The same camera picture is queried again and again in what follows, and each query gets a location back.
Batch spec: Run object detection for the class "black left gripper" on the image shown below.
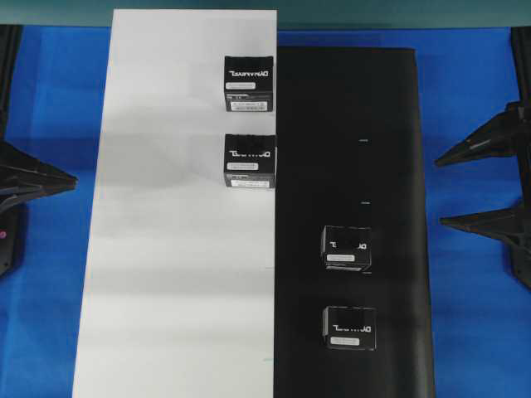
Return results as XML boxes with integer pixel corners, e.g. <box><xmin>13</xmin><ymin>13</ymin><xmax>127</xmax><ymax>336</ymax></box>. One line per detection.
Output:
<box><xmin>1</xmin><ymin>141</ymin><xmax>78</xmax><ymax>277</ymax></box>

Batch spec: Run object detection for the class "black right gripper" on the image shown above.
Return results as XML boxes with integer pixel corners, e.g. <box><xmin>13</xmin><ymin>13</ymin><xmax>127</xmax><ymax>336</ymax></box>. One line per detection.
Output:
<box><xmin>435</xmin><ymin>102</ymin><xmax>530</xmax><ymax>286</ymax></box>

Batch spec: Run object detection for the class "black Dynamixel box with tape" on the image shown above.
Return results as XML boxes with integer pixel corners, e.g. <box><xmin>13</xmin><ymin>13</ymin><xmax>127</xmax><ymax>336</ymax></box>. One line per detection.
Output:
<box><xmin>223</xmin><ymin>134</ymin><xmax>276</xmax><ymax>189</ymax></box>

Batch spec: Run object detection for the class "black base board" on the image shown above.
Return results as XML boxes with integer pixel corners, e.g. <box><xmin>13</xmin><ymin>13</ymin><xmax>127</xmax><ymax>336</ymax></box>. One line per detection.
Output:
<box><xmin>274</xmin><ymin>46</ymin><xmax>436</xmax><ymax>397</ymax></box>

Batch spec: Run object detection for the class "black Dynamixel box on black near-middle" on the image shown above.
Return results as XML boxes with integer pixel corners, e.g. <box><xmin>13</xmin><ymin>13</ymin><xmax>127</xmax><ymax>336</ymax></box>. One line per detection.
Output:
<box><xmin>320</xmin><ymin>226</ymin><xmax>372</xmax><ymax>273</ymax></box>

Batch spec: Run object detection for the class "white base board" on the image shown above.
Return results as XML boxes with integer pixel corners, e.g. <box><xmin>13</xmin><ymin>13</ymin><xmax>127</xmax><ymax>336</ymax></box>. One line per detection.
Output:
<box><xmin>73</xmin><ymin>9</ymin><xmax>277</xmax><ymax>397</ymax></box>

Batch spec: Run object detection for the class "black Dynamixel box on black front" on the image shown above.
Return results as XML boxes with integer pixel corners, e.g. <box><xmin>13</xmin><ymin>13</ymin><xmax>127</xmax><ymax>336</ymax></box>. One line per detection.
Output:
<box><xmin>322</xmin><ymin>306</ymin><xmax>377</xmax><ymax>351</ymax></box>

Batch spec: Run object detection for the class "black Dynamixel box far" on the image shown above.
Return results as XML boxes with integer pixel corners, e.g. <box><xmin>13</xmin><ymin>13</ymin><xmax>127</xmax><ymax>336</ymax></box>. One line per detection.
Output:
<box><xmin>223</xmin><ymin>56</ymin><xmax>275</xmax><ymax>112</ymax></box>

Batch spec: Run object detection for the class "blue table mat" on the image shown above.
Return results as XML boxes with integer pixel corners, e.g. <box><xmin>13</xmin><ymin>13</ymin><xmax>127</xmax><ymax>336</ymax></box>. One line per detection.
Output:
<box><xmin>1</xmin><ymin>26</ymin><xmax>530</xmax><ymax>397</ymax></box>

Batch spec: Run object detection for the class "teal back panel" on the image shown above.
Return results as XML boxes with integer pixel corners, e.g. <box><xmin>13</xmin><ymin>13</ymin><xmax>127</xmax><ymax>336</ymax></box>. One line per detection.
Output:
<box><xmin>0</xmin><ymin>0</ymin><xmax>531</xmax><ymax>32</ymax></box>

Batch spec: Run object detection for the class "black aluminium frame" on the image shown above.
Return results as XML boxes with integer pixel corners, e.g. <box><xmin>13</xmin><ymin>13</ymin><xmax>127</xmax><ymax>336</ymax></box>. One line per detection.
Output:
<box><xmin>0</xmin><ymin>24</ymin><xmax>22</xmax><ymax>136</ymax></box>

